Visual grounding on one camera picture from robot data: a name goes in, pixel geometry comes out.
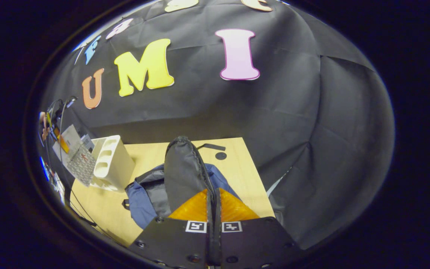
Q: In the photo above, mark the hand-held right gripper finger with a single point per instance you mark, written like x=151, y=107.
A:
x=217, y=209
x=209, y=209

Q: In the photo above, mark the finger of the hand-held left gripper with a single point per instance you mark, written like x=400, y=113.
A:
x=62, y=144

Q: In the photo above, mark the blue black schoolbag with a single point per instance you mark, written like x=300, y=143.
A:
x=181, y=168

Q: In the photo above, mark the cream bookshelf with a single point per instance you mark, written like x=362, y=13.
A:
x=114, y=164

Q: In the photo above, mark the colourful screen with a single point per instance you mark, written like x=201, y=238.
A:
x=44, y=168

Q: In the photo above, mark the white panel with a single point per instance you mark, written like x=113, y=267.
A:
x=59, y=188

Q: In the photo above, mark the black round disc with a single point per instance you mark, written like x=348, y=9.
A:
x=221, y=155

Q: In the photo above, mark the black backdrop cloth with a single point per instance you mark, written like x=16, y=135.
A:
x=293, y=130

